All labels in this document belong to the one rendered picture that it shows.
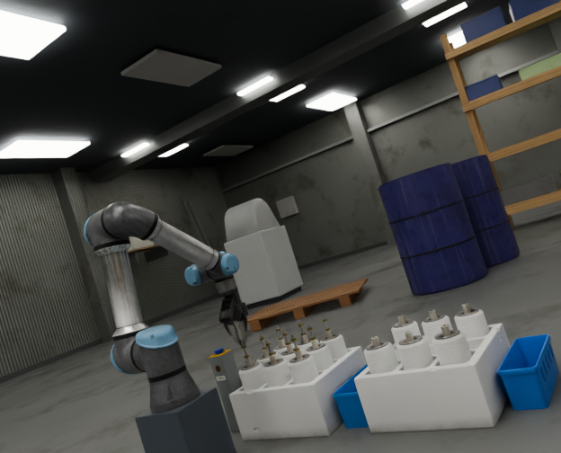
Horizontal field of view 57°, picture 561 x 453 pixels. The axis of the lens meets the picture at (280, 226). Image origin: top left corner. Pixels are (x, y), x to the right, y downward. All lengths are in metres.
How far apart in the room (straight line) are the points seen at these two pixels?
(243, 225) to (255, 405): 4.92
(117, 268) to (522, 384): 1.25
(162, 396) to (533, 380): 1.05
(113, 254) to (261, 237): 4.91
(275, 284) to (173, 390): 5.04
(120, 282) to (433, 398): 1.02
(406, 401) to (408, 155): 9.90
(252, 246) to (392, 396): 5.11
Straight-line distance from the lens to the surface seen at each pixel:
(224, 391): 2.18
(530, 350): 1.93
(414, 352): 1.64
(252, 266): 6.68
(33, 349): 9.22
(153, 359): 1.59
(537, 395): 1.67
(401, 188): 3.82
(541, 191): 6.74
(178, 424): 1.56
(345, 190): 11.88
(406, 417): 1.70
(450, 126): 11.19
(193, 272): 1.89
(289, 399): 1.88
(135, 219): 1.65
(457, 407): 1.63
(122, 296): 1.72
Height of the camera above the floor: 0.65
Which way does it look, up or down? 2 degrees up
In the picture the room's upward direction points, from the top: 18 degrees counter-clockwise
